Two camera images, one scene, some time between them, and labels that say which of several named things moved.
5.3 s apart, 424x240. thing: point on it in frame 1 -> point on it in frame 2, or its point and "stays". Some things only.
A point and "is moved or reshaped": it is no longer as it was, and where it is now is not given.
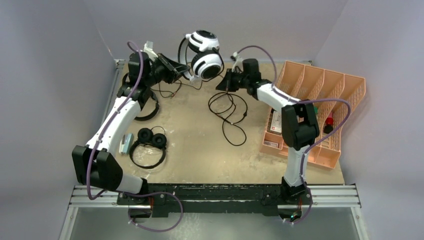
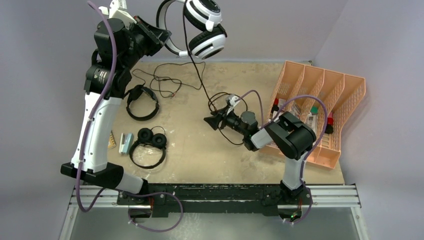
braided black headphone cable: x=228 y=121 is moved or reshaped
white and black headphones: x=207 y=61 -> x=206 y=15
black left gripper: x=178 y=68 -> x=156 y=37
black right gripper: x=226 y=85 -> x=214 y=121
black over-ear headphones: x=145 y=137 stays
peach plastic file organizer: x=333 y=94 stays
